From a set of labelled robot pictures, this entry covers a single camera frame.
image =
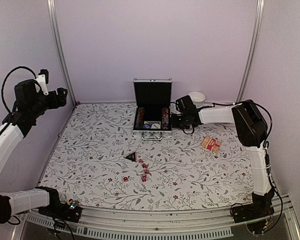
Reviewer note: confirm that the right poker chip row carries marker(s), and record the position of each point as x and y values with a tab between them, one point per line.
165	118

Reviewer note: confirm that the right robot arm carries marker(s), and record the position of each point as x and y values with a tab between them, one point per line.
252	131

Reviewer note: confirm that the white dealer chip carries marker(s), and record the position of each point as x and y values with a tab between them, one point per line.
155	126

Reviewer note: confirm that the floral table cloth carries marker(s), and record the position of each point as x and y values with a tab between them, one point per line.
88	164

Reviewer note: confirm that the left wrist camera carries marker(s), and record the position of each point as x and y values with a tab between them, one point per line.
42	79

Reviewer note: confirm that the left poker chip row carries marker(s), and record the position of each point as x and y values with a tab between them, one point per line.
140	118

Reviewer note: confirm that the right aluminium frame post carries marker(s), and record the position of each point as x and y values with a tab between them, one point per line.
257	25

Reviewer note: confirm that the blue small blind chip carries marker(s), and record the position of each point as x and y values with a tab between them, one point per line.
147	126

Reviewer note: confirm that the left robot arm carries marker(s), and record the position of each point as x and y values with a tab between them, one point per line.
32	99

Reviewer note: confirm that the poker chip row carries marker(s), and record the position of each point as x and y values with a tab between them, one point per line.
140	118
165	118

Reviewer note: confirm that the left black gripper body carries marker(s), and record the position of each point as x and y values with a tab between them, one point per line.
54	103

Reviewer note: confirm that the white bowl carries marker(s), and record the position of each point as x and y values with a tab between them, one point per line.
197	98

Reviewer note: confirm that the aluminium frame post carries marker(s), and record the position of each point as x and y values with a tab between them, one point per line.
257	25
51	7

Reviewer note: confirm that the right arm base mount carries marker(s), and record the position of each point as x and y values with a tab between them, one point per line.
259	208

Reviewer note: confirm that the aluminium poker case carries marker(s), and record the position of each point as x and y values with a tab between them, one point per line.
152	94

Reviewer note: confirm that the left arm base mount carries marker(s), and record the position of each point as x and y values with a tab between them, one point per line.
69	211

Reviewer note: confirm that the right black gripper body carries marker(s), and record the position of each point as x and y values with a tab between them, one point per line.
182	123

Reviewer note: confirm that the left aluminium frame post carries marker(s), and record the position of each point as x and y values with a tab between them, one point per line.
51	7

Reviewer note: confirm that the blue playing card deck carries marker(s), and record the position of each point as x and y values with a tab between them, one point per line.
152	122

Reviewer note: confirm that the triangular all in button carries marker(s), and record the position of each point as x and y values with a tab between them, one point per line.
132	157

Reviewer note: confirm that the red playing card deck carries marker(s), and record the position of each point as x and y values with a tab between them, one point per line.
211	144

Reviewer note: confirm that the front aluminium rail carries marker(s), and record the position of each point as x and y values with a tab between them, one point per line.
201	224

